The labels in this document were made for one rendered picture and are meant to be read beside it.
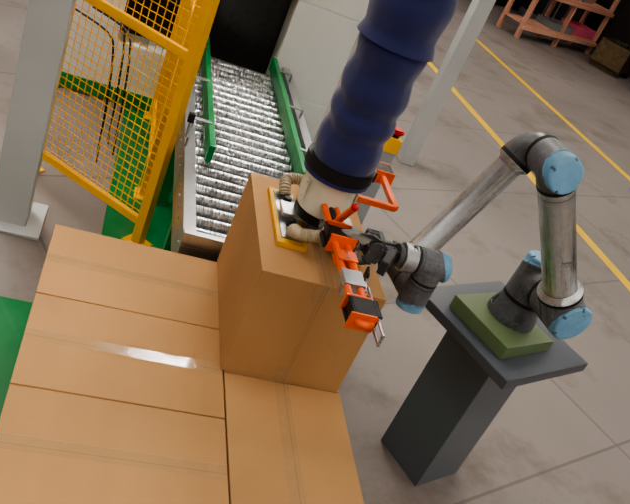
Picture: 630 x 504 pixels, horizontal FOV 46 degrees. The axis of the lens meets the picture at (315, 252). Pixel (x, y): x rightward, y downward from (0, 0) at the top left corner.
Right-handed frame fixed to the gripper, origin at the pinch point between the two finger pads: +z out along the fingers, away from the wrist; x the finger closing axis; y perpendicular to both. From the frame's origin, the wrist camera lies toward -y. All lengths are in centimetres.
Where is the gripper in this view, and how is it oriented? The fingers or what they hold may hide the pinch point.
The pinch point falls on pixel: (340, 242)
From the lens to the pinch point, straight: 214.8
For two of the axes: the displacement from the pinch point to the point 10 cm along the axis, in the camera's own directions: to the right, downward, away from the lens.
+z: -9.2, -2.4, -3.2
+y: -1.4, -5.6, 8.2
